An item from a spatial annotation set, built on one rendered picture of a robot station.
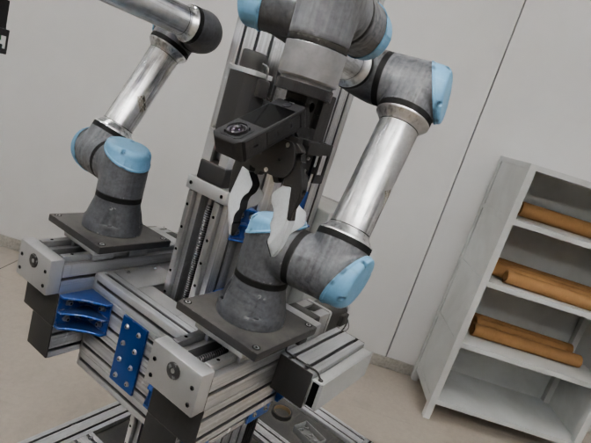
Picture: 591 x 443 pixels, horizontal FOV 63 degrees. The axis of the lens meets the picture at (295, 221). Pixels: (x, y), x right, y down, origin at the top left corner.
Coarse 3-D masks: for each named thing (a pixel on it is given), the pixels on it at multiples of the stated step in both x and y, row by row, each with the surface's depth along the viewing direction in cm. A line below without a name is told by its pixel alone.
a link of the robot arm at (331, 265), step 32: (384, 64) 97; (416, 64) 95; (384, 96) 97; (416, 96) 94; (448, 96) 99; (384, 128) 95; (416, 128) 96; (384, 160) 93; (352, 192) 93; (384, 192) 94; (320, 224) 94; (352, 224) 91; (320, 256) 90; (352, 256) 90; (320, 288) 90; (352, 288) 89
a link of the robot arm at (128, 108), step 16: (160, 32) 130; (160, 48) 130; (176, 48) 131; (144, 64) 130; (160, 64) 131; (176, 64) 135; (128, 80) 131; (144, 80) 130; (160, 80) 132; (128, 96) 129; (144, 96) 131; (112, 112) 129; (128, 112) 129; (144, 112) 133; (96, 128) 127; (112, 128) 127; (128, 128) 131; (80, 144) 128; (96, 144) 124; (80, 160) 128
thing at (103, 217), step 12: (96, 192) 122; (96, 204) 121; (108, 204) 120; (120, 204) 121; (132, 204) 123; (84, 216) 122; (96, 216) 120; (108, 216) 121; (120, 216) 121; (132, 216) 123; (96, 228) 120; (108, 228) 120; (120, 228) 121; (132, 228) 124
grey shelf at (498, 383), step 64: (512, 192) 255; (576, 192) 287; (512, 256) 298; (576, 256) 296; (448, 320) 289; (512, 320) 308; (576, 320) 305; (448, 384) 298; (512, 384) 318; (576, 384) 294
